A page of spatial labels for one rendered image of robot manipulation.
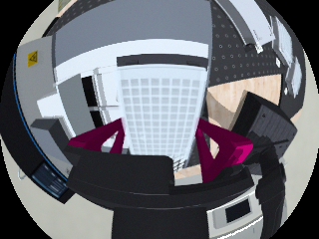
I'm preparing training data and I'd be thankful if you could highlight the white well plate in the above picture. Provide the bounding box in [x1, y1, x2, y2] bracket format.
[279, 22, 292, 63]
[114, 64, 207, 160]
[293, 62, 302, 95]

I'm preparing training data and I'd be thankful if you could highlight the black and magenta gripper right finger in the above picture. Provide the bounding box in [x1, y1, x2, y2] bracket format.
[195, 118, 253, 182]

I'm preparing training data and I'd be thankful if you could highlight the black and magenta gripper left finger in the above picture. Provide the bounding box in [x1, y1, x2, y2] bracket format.
[68, 118, 125, 153]

